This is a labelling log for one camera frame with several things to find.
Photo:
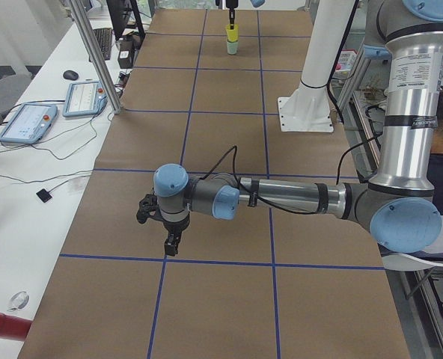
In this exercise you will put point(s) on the black box with label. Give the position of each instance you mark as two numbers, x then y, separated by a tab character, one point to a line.
126	55

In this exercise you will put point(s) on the red cylinder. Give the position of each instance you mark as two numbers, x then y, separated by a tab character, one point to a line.
14	327

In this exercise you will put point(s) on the black keyboard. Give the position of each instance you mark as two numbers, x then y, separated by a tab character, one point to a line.
104	37

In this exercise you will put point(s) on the far teach pendant tablet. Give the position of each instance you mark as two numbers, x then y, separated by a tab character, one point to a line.
84	99

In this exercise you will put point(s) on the green plastic cup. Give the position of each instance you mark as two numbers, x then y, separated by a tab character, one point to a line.
232	47

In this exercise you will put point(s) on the teach pendant tablet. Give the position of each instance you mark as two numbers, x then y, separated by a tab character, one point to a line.
84	99
29	124

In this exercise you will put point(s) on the black computer mouse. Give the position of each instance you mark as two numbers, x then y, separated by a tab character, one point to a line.
70	75

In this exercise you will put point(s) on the white chair seat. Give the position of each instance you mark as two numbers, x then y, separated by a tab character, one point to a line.
406	262

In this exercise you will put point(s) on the small black square device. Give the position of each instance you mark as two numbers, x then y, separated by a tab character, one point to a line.
44	195

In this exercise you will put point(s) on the near teach pendant tablet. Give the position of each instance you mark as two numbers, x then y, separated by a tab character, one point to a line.
29	124

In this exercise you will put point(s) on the black computer monitor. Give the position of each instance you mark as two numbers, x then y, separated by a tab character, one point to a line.
120	12

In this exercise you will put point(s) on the aluminium frame post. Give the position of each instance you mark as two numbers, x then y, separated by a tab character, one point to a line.
88	38

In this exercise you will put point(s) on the yellow plastic cup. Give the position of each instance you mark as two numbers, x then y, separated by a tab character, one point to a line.
232	32

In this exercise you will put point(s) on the white pedestal column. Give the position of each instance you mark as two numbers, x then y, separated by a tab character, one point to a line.
308	109

